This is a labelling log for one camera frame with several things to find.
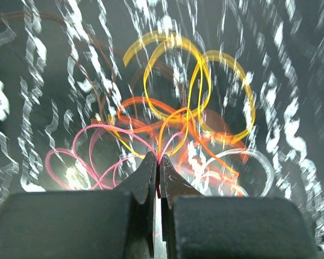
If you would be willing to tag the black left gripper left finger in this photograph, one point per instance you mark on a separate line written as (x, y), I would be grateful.
(116, 223)

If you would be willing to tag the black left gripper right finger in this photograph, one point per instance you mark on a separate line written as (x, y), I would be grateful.
(198, 226)

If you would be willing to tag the black marbled mat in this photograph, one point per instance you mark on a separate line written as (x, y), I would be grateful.
(232, 91)

